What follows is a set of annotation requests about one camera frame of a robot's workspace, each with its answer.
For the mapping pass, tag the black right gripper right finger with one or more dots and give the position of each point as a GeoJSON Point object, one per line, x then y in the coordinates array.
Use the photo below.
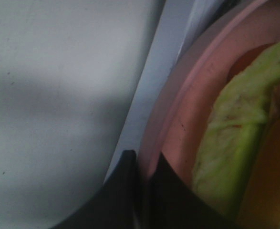
{"type": "Point", "coordinates": [169, 204]}

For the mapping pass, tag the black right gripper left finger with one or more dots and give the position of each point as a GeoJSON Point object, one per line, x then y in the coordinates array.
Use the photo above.
{"type": "Point", "coordinates": [112, 207]}

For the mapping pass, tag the white bread sandwich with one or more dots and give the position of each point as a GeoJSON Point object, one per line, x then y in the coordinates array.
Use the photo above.
{"type": "Point", "coordinates": [238, 119]}

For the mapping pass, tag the pink round plate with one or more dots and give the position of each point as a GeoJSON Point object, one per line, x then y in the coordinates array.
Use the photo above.
{"type": "Point", "coordinates": [178, 119]}

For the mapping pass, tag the white microwave oven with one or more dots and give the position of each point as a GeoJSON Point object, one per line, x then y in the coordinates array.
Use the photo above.
{"type": "Point", "coordinates": [183, 23]}

